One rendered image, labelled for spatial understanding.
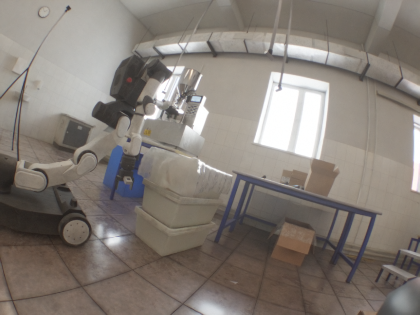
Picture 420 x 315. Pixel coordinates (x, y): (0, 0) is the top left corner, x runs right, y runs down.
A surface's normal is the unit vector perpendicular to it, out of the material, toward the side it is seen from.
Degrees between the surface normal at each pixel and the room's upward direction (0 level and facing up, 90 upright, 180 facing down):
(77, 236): 90
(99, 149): 90
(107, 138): 108
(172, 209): 96
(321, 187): 125
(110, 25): 90
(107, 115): 113
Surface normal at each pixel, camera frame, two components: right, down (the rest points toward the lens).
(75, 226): 0.81, 0.22
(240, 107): -0.36, -0.20
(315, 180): -0.47, 0.38
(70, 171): 0.51, 0.45
